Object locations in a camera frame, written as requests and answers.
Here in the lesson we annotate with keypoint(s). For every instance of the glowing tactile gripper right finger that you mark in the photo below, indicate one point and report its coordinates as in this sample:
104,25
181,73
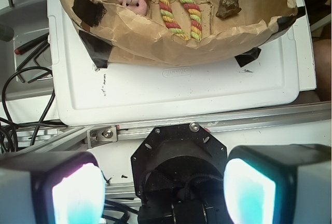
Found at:
279,184

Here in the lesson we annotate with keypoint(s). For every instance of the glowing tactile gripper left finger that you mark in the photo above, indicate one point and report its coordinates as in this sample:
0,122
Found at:
51,187

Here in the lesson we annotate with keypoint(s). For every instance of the dark brown rock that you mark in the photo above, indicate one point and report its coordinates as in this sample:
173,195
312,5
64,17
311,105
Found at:
228,8

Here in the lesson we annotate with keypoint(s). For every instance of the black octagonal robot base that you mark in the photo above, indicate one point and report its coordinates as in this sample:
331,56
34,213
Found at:
178,173

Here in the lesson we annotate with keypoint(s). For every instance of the white plastic bin lid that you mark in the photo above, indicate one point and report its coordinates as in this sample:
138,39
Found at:
86,94

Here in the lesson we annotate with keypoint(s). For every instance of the black hex key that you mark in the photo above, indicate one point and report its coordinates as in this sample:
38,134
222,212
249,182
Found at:
43,60

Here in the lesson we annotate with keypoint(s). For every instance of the brown paper bag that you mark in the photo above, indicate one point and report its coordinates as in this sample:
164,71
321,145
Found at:
117,34

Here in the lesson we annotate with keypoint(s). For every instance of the aluminium extrusion rail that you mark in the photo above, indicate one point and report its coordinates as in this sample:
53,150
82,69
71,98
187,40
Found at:
260,118

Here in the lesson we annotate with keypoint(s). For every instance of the metal corner bracket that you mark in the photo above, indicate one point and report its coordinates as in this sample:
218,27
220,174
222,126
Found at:
99,135

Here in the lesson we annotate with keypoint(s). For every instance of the multicolour rope toy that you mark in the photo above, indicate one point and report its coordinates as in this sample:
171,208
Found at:
182,17

